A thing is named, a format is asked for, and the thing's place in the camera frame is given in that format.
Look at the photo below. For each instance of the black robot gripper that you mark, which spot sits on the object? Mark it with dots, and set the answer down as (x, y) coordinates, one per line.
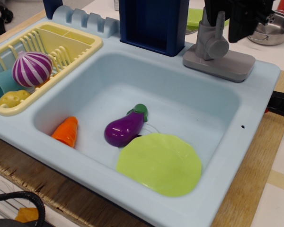
(244, 15)

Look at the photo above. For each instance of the grey faucet lever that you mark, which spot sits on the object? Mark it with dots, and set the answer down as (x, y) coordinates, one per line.
(216, 46)

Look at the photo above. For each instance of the green plastic object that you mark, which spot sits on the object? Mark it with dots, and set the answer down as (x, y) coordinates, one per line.
(194, 17)

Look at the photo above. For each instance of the grey toy faucet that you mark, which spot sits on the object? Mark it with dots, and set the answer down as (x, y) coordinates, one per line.
(234, 66)

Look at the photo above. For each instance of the stainless steel pot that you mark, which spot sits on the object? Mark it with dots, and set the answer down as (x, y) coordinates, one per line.
(272, 33)

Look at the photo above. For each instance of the dark blue plastic box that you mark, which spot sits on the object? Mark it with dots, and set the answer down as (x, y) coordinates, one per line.
(155, 25)

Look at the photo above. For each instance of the black clamp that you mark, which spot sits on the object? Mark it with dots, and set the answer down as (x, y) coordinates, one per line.
(276, 103)

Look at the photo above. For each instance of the light blue toy sink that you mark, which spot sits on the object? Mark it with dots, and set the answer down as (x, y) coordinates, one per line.
(218, 118)

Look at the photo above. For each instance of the purple toy eggplant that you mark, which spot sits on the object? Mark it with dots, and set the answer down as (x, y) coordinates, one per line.
(122, 131)

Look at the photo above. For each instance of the lime green plastic plate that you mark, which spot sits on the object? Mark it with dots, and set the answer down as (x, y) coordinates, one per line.
(161, 162)

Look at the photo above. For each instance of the yellow dish rack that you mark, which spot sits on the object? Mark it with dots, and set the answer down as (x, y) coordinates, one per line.
(67, 47)

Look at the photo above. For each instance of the orange toy carrot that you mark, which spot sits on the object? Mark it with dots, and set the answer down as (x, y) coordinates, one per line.
(66, 132)

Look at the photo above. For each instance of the purple striped toy onion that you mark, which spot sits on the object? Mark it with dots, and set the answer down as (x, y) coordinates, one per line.
(31, 68)

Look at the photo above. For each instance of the yellow toy potato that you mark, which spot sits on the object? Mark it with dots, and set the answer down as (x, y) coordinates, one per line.
(13, 98)

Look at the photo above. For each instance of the teal plastic cup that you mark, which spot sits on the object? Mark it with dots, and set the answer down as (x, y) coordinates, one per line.
(7, 83)

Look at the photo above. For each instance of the orange tape piece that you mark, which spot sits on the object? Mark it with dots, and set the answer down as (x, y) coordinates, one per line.
(25, 215)

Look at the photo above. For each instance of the dark blue post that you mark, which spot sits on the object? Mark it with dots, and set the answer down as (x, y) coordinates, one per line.
(51, 6)

